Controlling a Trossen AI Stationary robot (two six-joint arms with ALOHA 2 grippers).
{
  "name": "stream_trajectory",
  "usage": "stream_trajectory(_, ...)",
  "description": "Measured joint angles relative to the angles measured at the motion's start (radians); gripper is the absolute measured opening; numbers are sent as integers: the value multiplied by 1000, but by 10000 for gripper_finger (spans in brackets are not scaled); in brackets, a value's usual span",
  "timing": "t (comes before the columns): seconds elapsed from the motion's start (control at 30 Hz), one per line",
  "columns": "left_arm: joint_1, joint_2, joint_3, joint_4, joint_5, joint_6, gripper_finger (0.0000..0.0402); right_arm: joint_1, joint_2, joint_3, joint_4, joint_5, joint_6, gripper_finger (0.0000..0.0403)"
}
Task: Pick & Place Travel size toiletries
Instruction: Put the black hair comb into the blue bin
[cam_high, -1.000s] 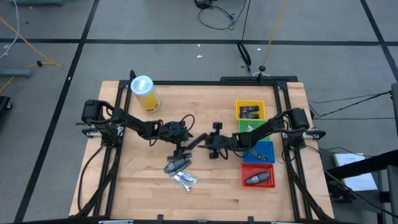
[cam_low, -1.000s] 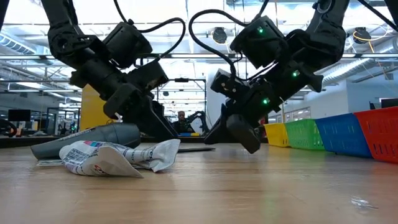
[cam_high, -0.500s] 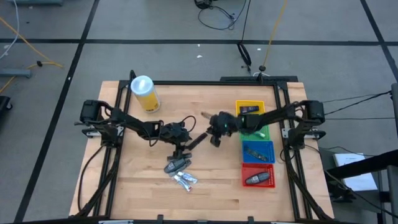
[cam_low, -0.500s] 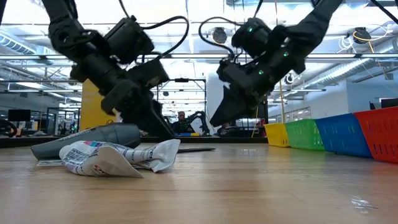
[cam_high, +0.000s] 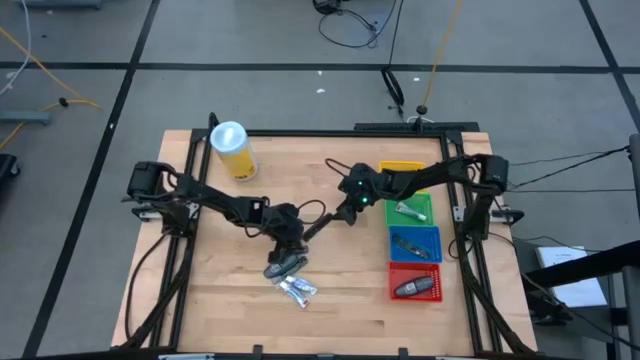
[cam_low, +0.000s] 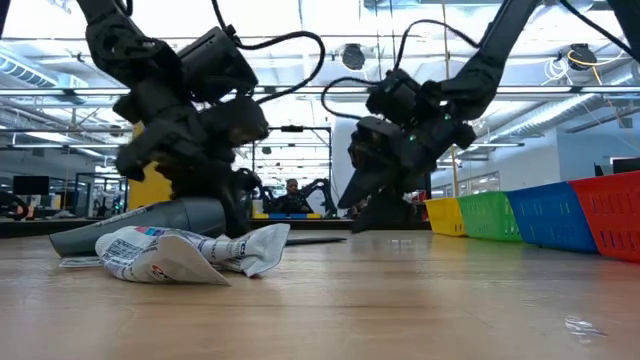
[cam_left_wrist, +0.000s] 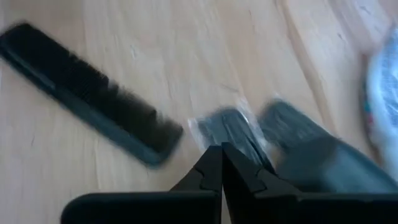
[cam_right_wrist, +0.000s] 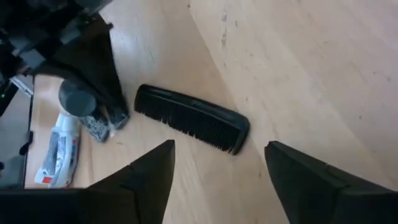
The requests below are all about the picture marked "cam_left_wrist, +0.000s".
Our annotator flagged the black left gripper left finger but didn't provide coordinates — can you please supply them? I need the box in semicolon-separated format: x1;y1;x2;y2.
169;144;223;194

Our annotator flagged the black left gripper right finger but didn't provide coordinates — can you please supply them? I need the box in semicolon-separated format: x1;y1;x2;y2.
222;142;301;200

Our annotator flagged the dark gray remote-like item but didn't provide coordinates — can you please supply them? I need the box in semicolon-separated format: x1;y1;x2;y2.
259;98;398;194

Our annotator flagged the black comb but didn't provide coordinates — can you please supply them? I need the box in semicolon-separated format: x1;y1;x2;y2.
0;21;185;169

